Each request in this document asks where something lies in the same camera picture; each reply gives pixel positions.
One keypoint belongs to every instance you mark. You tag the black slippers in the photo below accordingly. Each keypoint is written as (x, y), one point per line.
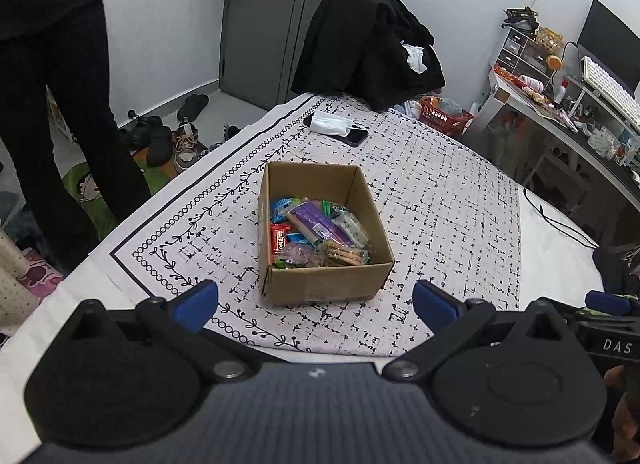
(192, 107)

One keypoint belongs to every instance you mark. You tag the purple snack packet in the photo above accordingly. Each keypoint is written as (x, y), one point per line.
(312, 219)

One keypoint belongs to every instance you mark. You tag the white face mask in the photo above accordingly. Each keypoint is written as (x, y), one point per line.
(330, 123)

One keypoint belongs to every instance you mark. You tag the printed white blanket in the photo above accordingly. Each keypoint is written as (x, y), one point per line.
(440, 204)

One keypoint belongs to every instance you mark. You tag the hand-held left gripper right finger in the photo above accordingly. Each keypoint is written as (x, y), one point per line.
(434, 303)

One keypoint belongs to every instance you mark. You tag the white bottle with red cap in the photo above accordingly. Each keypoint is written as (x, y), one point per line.
(560, 92)

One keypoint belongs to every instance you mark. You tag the grey door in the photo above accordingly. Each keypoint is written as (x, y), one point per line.
(270, 24)

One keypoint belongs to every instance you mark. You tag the clear packet with purple bun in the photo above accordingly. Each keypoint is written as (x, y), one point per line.
(300, 255)

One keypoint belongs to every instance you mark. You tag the clear bag of cotton swabs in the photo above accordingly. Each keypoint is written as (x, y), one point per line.
(602, 143)

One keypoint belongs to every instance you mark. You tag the black phone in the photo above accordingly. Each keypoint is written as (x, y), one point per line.
(357, 137)

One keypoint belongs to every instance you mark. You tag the black shoes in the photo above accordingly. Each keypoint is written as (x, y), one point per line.
(147, 139)

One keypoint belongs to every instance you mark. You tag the woven basket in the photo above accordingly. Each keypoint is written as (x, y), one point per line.
(549, 39)

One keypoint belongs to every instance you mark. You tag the white desk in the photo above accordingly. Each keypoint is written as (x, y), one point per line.
(555, 124)

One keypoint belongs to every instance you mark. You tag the red snack packet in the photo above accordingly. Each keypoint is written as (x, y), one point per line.
(515, 79)
(278, 241)

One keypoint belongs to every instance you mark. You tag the dark cloth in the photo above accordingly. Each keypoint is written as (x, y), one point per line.
(617, 269)

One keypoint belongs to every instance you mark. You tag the grey drawer organizer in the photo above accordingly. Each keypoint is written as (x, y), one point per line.
(517, 52)

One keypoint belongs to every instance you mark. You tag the orange cracker packet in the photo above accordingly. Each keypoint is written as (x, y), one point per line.
(341, 254)

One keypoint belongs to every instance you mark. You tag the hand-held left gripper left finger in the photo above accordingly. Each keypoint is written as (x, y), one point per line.
(196, 304)

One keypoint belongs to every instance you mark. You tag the red plastic basket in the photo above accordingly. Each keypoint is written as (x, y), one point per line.
(445, 122)

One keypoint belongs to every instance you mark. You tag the black monitor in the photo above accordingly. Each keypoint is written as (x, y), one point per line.
(610, 39)

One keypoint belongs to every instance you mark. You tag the green floor mat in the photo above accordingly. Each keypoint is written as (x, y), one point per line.
(82, 189)

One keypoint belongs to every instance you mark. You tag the white crumpled cloth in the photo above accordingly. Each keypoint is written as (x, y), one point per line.
(416, 57)

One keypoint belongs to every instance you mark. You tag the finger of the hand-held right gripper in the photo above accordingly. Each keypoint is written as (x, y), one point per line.
(602, 302)

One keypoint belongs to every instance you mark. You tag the black jacket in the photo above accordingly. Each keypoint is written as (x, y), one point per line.
(360, 39)

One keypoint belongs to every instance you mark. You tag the green snack packet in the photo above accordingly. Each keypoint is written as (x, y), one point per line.
(328, 207)

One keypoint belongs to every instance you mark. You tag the orange item in basket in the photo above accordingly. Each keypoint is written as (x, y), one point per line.
(432, 102)

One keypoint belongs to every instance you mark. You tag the orange ball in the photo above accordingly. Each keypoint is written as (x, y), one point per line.
(553, 62)

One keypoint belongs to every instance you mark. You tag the red flat snack packet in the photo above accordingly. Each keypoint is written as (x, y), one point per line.
(515, 79)

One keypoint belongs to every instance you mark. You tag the blue snack packet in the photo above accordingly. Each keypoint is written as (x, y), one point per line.
(280, 206)
(297, 238)

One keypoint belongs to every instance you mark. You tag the white keyboard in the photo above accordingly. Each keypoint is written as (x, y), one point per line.
(610, 87)

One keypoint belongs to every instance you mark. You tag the beige sneakers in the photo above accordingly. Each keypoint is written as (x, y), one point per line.
(186, 149)

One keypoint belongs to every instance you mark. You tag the brown cardboard box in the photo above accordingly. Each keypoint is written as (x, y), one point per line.
(325, 284)

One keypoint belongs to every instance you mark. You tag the person's right hand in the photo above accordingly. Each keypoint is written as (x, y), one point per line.
(627, 424)

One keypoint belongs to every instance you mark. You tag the dotted beige roll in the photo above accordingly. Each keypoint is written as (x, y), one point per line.
(12, 284)

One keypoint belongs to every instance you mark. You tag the white keyboard riser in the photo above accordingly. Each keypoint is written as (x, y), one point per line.
(575, 94)

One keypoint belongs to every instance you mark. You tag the clear teal pastry packet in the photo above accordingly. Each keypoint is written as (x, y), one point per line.
(353, 229)

